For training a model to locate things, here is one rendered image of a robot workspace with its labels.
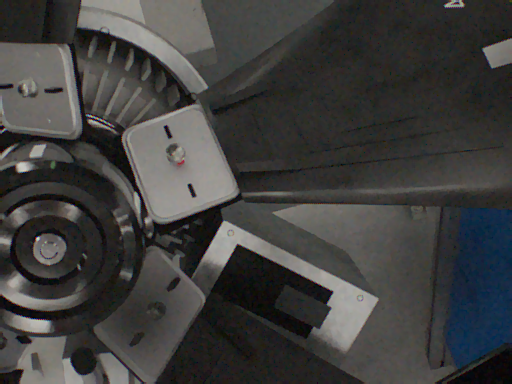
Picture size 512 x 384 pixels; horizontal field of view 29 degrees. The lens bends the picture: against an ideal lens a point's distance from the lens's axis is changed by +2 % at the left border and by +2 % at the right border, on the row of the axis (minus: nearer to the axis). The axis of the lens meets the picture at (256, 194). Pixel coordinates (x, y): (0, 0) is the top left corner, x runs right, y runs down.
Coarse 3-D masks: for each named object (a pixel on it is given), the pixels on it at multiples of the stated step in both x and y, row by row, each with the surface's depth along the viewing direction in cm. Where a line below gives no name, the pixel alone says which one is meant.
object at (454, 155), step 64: (384, 0) 72; (256, 64) 71; (320, 64) 70; (384, 64) 69; (448, 64) 69; (256, 128) 68; (320, 128) 68; (384, 128) 67; (448, 128) 67; (256, 192) 66; (320, 192) 66; (384, 192) 66; (448, 192) 66
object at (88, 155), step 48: (0, 144) 71; (48, 144) 65; (96, 144) 72; (0, 192) 61; (48, 192) 62; (96, 192) 62; (0, 240) 62; (96, 240) 63; (144, 240) 63; (0, 288) 63; (48, 288) 63; (96, 288) 64; (48, 336) 64
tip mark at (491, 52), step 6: (504, 42) 70; (510, 42) 70; (486, 48) 70; (492, 48) 70; (498, 48) 70; (504, 48) 70; (510, 48) 70; (486, 54) 69; (492, 54) 69; (498, 54) 69; (504, 54) 69; (510, 54) 69; (492, 60) 69; (498, 60) 69; (504, 60) 69; (510, 60) 69; (492, 66) 69
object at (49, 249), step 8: (40, 240) 62; (48, 240) 62; (56, 240) 62; (32, 248) 62; (40, 248) 62; (48, 248) 62; (56, 248) 62; (64, 248) 63; (40, 256) 63; (48, 256) 62; (56, 256) 63; (48, 264) 63
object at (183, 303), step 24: (144, 264) 72; (168, 264) 74; (144, 288) 71; (192, 288) 74; (120, 312) 69; (144, 312) 71; (168, 312) 72; (192, 312) 73; (120, 336) 69; (144, 336) 70; (168, 336) 71; (144, 360) 69; (168, 360) 70
